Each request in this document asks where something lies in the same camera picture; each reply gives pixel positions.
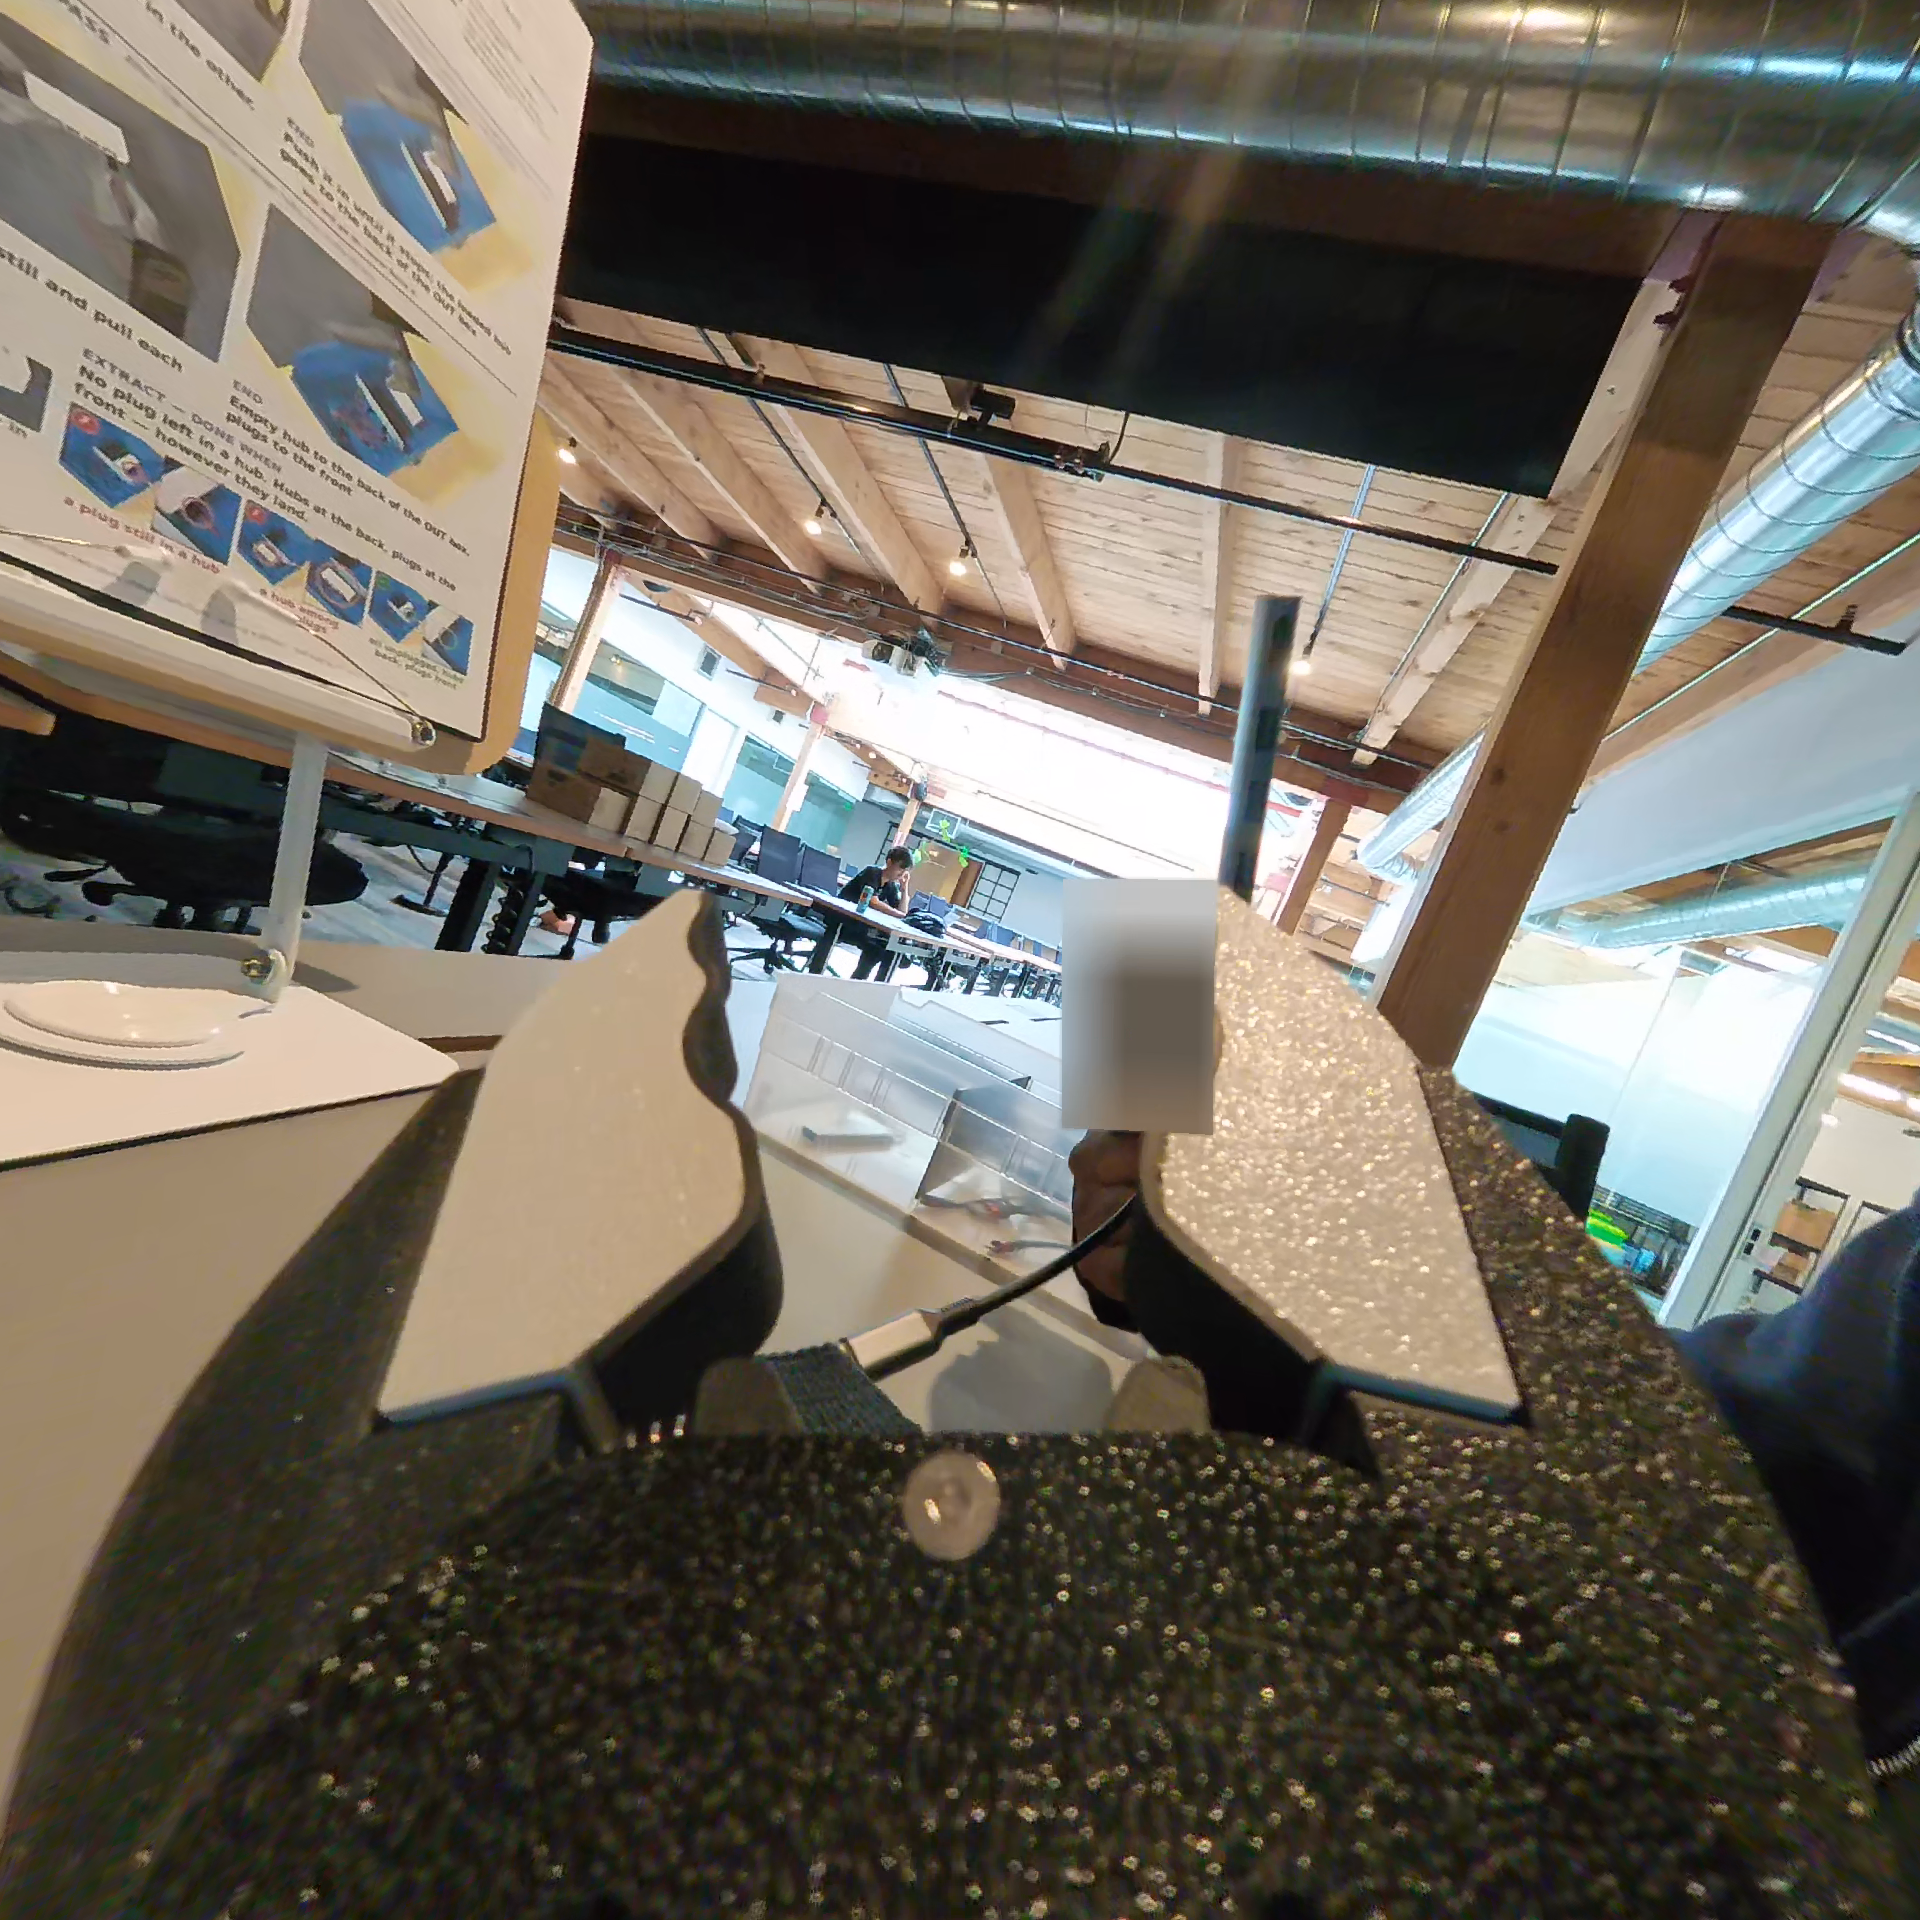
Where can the person's right hand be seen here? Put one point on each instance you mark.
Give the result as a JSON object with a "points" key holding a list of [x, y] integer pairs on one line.
{"points": [[1102, 1200]]}

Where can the long wooden desk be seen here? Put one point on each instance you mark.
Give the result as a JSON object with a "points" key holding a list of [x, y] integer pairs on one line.
{"points": [[962, 938], [494, 803]]}

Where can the wooden post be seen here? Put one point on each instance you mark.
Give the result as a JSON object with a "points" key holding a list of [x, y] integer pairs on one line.
{"points": [[1560, 674], [1314, 862]]}

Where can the metal air duct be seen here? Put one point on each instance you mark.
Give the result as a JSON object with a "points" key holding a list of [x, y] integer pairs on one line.
{"points": [[1694, 907], [1349, 90]]}

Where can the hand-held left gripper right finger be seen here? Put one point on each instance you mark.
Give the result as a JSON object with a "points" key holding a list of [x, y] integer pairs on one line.
{"points": [[1336, 1200]]}

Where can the clear plastic bin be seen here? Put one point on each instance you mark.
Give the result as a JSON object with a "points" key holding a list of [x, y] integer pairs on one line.
{"points": [[840, 1049]]}

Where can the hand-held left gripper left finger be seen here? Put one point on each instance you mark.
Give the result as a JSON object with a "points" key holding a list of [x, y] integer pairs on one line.
{"points": [[571, 1170]]}

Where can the stack of cardboard boxes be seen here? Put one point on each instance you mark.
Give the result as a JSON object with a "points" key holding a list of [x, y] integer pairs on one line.
{"points": [[622, 796]]}

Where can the printed instruction board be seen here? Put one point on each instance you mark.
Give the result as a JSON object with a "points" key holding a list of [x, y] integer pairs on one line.
{"points": [[226, 299]]}

